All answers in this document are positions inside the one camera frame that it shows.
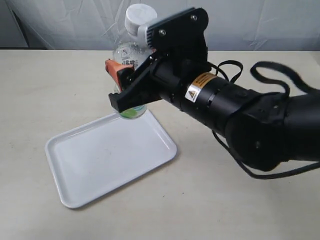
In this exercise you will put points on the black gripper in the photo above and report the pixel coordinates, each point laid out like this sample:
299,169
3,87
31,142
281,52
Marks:
169,76

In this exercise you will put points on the clear lime drink bottle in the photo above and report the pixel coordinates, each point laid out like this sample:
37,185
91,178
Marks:
127,51

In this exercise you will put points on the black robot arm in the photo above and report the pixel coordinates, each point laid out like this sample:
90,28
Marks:
270,135

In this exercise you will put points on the white rectangular plastic tray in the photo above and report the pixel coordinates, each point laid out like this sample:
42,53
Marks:
94,159

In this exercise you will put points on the white backdrop cloth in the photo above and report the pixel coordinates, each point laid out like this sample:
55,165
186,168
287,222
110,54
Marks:
234,25

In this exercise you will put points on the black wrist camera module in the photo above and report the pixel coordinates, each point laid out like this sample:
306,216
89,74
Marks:
183,30

